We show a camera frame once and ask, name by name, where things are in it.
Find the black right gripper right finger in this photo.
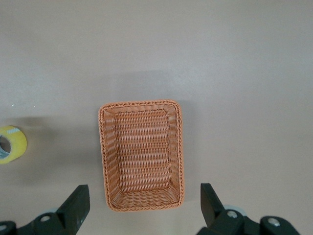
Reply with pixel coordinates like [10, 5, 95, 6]
[199, 183, 302, 235]

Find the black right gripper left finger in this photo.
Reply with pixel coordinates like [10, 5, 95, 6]
[0, 185, 90, 235]

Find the yellowish clear tape roll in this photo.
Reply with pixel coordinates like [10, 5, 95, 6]
[0, 125, 28, 165]

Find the brown woven deep basket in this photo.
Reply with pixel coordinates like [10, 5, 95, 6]
[98, 98, 183, 212]

